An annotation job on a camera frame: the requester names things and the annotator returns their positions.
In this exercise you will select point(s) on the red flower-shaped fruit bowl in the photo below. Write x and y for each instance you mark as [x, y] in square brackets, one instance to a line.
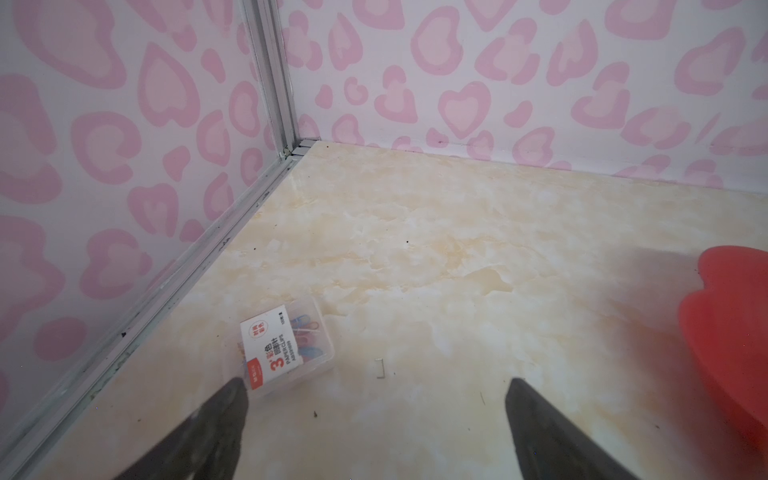
[724, 325]

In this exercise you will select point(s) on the clear paper clip box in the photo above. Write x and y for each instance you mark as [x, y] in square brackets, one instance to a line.
[278, 348]

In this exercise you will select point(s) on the aluminium corner frame post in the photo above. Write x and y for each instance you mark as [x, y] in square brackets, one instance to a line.
[263, 27]

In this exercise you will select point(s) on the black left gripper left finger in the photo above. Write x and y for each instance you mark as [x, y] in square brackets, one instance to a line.
[206, 445]

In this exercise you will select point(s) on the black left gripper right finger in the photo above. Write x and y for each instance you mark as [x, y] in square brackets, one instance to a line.
[549, 446]

